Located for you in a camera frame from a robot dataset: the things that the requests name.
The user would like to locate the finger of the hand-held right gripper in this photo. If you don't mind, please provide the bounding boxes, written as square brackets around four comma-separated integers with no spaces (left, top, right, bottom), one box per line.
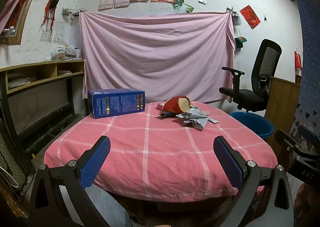
[274,129,298,171]

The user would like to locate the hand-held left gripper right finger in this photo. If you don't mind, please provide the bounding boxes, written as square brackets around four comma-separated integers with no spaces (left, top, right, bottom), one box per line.
[213,135,295,227]

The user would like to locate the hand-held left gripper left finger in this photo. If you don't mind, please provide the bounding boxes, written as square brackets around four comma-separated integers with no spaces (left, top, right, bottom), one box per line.
[29,135,112,227]

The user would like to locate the blue plastic bucket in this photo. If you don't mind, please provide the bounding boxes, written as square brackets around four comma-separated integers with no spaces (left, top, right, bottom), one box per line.
[230,111,275,146]

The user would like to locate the grey paper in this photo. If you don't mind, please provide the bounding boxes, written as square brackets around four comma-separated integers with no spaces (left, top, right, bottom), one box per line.
[176,107,209,131]

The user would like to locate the wooden desk panel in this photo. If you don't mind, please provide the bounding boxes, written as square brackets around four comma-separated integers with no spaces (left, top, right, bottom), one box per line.
[265,75,302,152]

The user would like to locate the person's leg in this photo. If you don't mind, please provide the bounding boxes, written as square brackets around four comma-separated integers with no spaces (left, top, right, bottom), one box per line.
[85,184,140,227]

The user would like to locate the black office chair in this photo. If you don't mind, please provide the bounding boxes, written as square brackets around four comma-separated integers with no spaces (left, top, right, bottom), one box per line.
[219,39,282,113]

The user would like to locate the blue cardboard box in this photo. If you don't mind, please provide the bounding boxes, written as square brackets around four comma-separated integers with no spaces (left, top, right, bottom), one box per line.
[87,88,146,119]

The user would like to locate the pink checked bedsheet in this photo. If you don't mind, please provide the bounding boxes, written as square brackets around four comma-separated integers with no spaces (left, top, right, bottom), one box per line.
[44,100,275,204]

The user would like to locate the dark flat wrapper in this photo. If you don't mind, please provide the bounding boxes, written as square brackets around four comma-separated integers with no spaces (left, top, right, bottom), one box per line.
[157,112,178,119]

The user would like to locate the red paper cup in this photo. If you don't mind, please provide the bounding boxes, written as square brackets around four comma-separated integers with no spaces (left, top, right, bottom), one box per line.
[164,95,192,113]

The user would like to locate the red hanging bag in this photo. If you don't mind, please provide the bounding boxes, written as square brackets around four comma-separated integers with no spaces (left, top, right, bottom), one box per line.
[294,49,302,69]

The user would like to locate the dark blue patterned curtain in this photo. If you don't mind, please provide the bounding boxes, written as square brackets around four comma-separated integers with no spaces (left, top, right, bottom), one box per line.
[284,0,320,142]

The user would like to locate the green cap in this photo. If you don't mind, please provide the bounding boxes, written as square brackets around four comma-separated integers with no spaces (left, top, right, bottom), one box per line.
[234,37,247,49]

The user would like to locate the papers in shelf cubby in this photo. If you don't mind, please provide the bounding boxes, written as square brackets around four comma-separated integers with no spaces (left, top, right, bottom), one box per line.
[7,77,32,90]

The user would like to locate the stack of papers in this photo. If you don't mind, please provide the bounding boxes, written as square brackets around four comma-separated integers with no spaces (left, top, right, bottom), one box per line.
[51,45,82,61]

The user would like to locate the pink hanging sheet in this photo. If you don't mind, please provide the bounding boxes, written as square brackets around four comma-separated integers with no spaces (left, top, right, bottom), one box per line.
[79,11,237,103]

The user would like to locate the red paper envelope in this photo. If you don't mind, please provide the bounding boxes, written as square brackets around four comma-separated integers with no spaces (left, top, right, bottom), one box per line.
[239,5,261,29]

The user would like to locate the red tassel ornament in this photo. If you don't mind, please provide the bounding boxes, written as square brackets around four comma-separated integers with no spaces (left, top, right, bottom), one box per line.
[40,0,60,34]

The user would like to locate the wire mesh guard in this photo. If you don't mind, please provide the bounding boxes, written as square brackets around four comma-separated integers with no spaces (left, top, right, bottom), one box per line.
[0,117,33,195]

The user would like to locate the white wall fixture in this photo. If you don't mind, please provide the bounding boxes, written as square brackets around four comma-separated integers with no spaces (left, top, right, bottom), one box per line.
[231,10,242,26]

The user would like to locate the wall calendar sheets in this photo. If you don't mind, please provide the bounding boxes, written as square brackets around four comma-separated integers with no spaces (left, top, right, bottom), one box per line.
[39,22,64,43]

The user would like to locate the wire wall rack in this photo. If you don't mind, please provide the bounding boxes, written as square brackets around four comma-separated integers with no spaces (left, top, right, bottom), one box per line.
[62,7,87,18]

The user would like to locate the wooden window frame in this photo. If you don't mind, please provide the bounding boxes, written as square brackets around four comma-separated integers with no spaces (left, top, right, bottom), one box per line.
[0,0,50,46]

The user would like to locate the green wall photos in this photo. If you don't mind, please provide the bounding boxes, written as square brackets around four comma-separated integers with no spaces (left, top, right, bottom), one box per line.
[172,0,195,14]

